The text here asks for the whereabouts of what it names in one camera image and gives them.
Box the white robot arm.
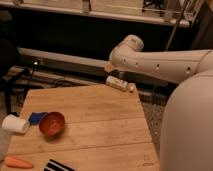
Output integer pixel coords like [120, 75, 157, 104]
[105, 34, 213, 171]

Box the white bottle lying down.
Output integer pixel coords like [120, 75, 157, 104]
[106, 76, 135, 92]

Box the orange bowl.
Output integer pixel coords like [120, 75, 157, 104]
[39, 112, 65, 137]

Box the blue cup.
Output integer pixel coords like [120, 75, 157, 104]
[28, 112, 46, 125]

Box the black office chair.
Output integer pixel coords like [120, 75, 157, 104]
[0, 10, 30, 115]

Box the black white striped object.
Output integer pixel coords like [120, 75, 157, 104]
[44, 159, 75, 171]

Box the wooden shelf ledge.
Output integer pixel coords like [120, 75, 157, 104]
[0, 0, 191, 28]

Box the white cup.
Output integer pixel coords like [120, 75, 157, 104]
[2, 115, 30, 134]

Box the metal pole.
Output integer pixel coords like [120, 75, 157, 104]
[165, 0, 190, 51]

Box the orange carrot toy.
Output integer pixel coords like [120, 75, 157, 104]
[4, 156, 33, 169]

